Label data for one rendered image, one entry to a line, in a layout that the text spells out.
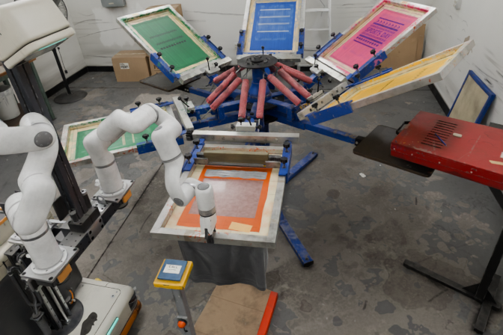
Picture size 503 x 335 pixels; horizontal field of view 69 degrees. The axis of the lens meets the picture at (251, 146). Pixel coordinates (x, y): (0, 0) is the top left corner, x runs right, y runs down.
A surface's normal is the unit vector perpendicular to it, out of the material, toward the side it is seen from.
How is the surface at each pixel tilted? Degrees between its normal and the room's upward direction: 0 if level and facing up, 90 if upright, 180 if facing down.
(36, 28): 64
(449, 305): 0
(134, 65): 90
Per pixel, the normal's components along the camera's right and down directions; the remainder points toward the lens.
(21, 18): 0.84, -0.31
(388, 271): -0.07, -0.84
